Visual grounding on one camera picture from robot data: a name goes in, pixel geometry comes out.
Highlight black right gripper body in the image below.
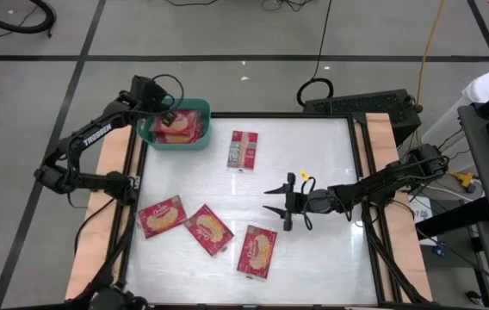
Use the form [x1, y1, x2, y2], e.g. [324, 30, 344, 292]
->
[283, 172, 331, 233]

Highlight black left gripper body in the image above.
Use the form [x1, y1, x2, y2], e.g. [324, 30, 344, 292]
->
[131, 75, 166, 114]

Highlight teal plastic basket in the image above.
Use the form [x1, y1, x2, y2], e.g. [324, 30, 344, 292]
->
[135, 97, 213, 152]

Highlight black vented equipment case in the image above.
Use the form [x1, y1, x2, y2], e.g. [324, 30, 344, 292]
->
[303, 89, 423, 146]

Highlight white paper sheet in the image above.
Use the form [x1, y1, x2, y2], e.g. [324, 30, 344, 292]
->
[410, 206, 433, 225]

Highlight black desk support beam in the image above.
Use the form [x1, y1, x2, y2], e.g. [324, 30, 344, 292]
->
[414, 195, 489, 240]

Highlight yellow plug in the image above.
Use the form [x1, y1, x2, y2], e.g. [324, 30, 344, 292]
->
[454, 170, 476, 190]

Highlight black aluminium table frame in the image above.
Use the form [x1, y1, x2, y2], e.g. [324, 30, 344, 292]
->
[65, 110, 434, 310]

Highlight thin black cable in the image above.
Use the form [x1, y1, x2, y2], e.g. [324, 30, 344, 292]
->
[162, 0, 220, 8]

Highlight black coiled floor cable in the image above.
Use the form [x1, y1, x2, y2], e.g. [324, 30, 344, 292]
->
[295, 0, 335, 108]

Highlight thick black hose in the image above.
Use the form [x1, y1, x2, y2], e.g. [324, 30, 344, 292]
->
[0, 0, 57, 38]

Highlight yellow hanging cable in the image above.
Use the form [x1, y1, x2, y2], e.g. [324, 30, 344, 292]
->
[414, 0, 448, 109]

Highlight black cable tangle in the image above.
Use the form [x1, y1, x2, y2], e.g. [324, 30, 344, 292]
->
[261, 0, 319, 13]

